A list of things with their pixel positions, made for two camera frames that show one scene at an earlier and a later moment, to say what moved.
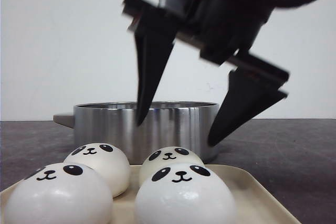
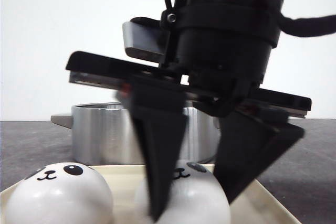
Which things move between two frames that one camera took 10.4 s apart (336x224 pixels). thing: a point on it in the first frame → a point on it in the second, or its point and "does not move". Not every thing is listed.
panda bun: (66, 193) does not move
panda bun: (184, 193) does not move
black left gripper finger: (247, 96) → (251, 140)
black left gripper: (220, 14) → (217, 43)
